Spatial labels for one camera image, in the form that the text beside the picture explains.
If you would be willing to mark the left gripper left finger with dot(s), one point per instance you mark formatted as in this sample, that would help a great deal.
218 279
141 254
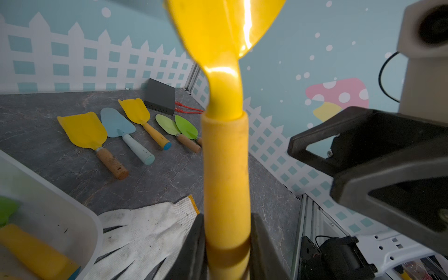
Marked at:
191 263

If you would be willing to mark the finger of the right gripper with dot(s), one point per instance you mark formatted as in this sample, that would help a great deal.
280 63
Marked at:
360 135
406 190

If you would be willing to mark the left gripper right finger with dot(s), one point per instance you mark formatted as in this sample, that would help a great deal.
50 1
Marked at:
264 263

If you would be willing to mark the green trowel wooden handle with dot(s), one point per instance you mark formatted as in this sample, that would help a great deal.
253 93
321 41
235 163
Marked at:
188 129

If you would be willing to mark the light green trowel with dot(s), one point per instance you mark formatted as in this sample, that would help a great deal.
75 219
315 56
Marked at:
171 128

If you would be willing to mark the white plastic storage box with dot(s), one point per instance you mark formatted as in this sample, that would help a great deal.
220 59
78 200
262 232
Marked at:
49 214

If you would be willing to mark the light blue trowel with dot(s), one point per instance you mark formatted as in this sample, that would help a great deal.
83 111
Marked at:
117 125

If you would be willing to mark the yellow shovel wooden handle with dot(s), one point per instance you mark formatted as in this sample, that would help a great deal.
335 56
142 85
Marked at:
87 131

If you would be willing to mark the large yellow shovel yellow handle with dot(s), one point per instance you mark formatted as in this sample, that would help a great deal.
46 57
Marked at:
217 34

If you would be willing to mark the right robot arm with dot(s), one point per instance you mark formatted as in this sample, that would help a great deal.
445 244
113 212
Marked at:
361 257

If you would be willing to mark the black box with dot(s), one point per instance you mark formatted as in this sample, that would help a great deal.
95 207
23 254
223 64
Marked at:
160 97

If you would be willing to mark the white work glove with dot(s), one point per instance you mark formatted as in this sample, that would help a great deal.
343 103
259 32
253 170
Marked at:
137 241

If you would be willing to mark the green trowel yellow handle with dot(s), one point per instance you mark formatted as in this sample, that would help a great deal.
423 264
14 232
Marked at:
8 208

